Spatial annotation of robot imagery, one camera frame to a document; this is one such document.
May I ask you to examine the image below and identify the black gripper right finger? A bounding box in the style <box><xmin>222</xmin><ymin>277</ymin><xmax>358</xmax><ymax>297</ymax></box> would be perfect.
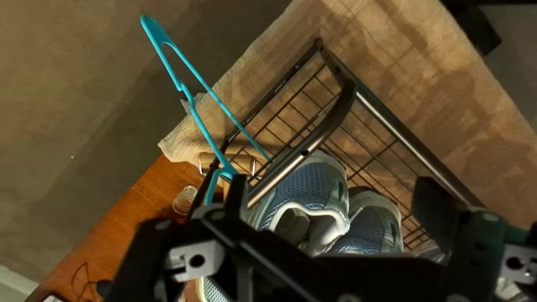
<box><xmin>411</xmin><ymin>176</ymin><xmax>505</xmax><ymax>264</ymax></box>

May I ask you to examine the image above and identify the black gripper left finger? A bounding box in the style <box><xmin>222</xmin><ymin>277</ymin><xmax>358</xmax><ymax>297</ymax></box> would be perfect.
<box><xmin>196</xmin><ymin>175</ymin><xmax>255</xmax><ymax>235</ymax></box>

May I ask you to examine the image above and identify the teal plastic hanger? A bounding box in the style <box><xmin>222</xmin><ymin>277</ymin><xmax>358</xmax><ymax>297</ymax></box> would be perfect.
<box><xmin>139</xmin><ymin>14</ymin><xmax>270</xmax><ymax>208</ymax></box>

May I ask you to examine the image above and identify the black metal shoe rack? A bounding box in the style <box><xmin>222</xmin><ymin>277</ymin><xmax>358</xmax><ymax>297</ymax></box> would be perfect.
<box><xmin>203</xmin><ymin>42</ymin><xmax>477</xmax><ymax>254</ymax></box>

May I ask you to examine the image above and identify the dark wooden dining table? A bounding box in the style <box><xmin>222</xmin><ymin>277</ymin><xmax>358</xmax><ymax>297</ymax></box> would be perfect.
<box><xmin>25</xmin><ymin>156</ymin><xmax>203</xmax><ymax>302</ymax></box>

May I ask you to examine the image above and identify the light blue mesh sneaker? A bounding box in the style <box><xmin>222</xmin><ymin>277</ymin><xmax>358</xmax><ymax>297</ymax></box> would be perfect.
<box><xmin>243</xmin><ymin>151</ymin><xmax>351</xmax><ymax>257</ymax></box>

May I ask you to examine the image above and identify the beige woven tablecloth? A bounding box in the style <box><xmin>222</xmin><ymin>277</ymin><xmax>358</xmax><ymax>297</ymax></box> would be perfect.
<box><xmin>213</xmin><ymin>0</ymin><xmax>537</xmax><ymax>227</ymax></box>

